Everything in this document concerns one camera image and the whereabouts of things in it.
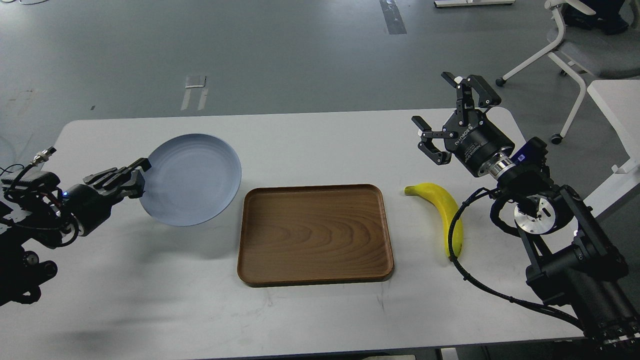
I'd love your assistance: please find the white office chair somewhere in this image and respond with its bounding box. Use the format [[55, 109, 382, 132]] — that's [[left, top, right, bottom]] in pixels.
[[495, 0, 640, 146]]

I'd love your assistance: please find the white table base bar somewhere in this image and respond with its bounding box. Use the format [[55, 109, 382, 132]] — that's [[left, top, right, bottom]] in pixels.
[[433, 0, 516, 9]]

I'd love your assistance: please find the white side table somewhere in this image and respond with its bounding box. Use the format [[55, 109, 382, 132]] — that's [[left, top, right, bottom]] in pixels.
[[587, 79, 640, 174]]

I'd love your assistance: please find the yellow banana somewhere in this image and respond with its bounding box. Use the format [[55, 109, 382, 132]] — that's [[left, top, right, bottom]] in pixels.
[[403, 182, 464, 258]]

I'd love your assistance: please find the light blue plate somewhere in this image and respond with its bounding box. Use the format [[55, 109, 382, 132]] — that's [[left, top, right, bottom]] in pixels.
[[139, 133, 242, 227]]

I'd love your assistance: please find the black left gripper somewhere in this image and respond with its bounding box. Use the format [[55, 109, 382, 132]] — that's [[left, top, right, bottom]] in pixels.
[[64, 157, 152, 237]]

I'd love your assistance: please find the brown wooden tray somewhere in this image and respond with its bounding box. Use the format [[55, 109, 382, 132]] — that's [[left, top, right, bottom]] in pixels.
[[237, 184, 394, 287]]

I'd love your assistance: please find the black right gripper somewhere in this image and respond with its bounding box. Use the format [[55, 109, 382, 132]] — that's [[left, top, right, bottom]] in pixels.
[[411, 71, 515, 178]]

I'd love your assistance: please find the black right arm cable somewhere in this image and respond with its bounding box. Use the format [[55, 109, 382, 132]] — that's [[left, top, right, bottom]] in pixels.
[[446, 187, 586, 331]]

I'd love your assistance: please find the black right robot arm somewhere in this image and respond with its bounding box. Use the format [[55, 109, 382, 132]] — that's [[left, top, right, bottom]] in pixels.
[[404, 71, 639, 360]]

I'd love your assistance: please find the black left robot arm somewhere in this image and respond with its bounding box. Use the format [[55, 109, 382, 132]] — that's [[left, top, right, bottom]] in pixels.
[[0, 146, 151, 305]]

